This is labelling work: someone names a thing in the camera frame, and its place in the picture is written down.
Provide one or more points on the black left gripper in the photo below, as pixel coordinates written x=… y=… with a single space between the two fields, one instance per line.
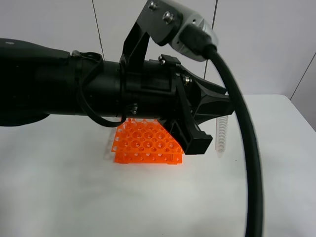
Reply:
x=155 y=91

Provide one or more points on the green-capped test tube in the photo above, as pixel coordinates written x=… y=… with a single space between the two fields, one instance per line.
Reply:
x=221 y=135

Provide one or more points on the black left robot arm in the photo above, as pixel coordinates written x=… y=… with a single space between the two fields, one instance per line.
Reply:
x=37 y=81

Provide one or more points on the orange test tube rack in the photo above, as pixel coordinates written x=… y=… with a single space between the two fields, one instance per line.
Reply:
x=145 y=141

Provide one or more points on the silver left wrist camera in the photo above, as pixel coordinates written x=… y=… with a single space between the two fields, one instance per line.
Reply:
x=195 y=35

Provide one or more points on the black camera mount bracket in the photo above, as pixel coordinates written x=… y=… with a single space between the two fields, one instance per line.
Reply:
x=160 y=21

